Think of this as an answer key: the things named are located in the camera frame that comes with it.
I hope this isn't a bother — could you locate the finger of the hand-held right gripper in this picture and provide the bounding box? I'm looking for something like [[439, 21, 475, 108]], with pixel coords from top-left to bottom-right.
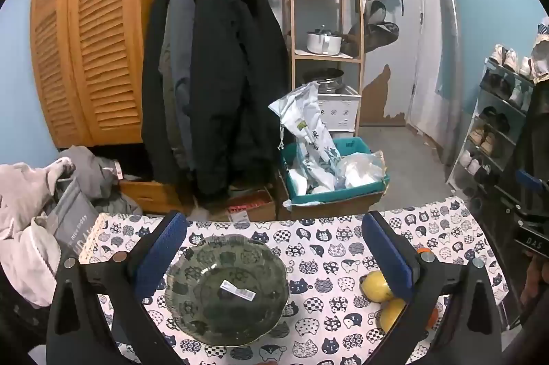
[[516, 170, 547, 194]]

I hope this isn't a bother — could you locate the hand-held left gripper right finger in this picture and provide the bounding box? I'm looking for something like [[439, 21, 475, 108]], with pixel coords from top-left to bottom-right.
[[361, 210, 503, 365]]

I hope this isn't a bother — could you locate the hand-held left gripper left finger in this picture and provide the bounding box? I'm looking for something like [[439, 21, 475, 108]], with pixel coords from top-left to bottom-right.
[[46, 210, 190, 365]]

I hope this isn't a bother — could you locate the yellow lemon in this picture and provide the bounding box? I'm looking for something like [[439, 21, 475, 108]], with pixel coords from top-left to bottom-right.
[[359, 271, 395, 303], [378, 298, 414, 335]]

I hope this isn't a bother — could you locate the green glass bowl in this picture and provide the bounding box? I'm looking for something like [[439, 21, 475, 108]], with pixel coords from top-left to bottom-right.
[[164, 234, 290, 347]]

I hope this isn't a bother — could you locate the person's right hand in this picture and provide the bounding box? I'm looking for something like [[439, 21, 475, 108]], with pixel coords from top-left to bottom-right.
[[519, 255, 549, 308]]

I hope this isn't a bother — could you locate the grey shoe rack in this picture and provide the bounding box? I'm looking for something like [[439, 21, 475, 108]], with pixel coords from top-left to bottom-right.
[[446, 55, 539, 205]]

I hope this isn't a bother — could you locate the shoe rack with shoes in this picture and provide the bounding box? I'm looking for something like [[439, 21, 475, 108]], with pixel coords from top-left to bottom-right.
[[459, 44, 535, 185]]

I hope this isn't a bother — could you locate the cat print tablecloth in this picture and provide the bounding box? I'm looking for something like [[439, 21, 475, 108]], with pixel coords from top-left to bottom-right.
[[77, 197, 510, 365]]

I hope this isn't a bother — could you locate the wooden drawer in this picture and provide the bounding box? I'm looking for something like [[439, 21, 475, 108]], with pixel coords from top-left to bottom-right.
[[118, 177, 183, 216]]

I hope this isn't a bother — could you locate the large cardboard box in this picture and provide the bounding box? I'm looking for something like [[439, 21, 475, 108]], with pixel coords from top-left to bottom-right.
[[277, 172, 387, 220]]

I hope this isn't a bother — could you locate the clear plastic bag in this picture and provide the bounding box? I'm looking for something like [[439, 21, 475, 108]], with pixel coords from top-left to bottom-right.
[[336, 150, 387, 190]]

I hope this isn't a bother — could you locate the grey printed bag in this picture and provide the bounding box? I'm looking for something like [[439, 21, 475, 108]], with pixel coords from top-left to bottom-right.
[[40, 180, 102, 260]]

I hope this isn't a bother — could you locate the small cardboard box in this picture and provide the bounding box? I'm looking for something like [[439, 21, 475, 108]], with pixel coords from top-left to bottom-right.
[[214, 187, 278, 225]]

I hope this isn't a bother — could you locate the grey crumpled garment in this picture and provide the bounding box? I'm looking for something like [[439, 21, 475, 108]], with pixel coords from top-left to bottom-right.
[[56, 145, 143, 216]]

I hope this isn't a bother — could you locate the teal plastic basket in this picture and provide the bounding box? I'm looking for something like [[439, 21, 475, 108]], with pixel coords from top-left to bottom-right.
[[281, 137, 391, 207]]

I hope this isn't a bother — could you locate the white lace cloth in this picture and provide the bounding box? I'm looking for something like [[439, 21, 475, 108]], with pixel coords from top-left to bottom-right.
[[531, 16, 549, 83]]

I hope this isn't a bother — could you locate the pale pink blanket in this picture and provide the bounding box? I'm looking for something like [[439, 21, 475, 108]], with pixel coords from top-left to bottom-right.
[[0, 161, 74, 308]]

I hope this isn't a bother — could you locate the white rice bag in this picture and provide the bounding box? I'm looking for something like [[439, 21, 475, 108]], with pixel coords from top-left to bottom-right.
[[268, 82, 342, 195]]

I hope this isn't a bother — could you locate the white patterned drawer box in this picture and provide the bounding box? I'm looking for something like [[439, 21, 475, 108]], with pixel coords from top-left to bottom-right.
[[317, 86, 362, 134]]

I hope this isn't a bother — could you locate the white door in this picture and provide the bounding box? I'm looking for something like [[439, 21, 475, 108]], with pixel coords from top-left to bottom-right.
[[364, 0, 426, 127]]

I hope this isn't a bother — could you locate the steel pot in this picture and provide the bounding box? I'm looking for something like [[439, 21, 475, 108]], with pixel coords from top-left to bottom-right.
[[302, 68, 346, 95]]

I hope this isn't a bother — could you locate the black hanging coat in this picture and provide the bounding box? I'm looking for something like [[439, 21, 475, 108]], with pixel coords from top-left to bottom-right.
[[141, 0, 291, 208]]

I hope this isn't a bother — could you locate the grey hanging jacket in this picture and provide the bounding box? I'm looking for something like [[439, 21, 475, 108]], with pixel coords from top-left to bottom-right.
[[158, 0, 199, 172]]

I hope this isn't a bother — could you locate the dark hanging bag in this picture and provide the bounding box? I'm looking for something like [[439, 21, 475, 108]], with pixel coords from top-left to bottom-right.
[[345, 0, 400, 50]]

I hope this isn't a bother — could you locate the white enamel pot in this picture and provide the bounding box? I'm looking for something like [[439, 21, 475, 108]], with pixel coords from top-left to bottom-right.
[[306, 29, 344, 56]]

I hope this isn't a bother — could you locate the wooden louvred wardrobe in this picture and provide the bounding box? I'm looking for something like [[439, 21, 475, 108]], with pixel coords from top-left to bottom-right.
[[29, 0, 173, 148]]

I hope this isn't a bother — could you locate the wooden shelf rack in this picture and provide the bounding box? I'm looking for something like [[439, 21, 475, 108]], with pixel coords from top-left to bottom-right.
[[285, 0, 366, 139]]

